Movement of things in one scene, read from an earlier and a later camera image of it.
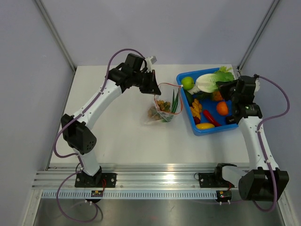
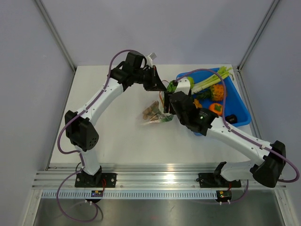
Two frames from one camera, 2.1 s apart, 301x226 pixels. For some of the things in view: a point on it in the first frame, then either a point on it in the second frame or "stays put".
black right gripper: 223,87 -> 167,101
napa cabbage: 208,82 -> 171,87
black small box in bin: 230,120 stays put
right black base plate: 213,180 stays put
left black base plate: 99,180 stays put
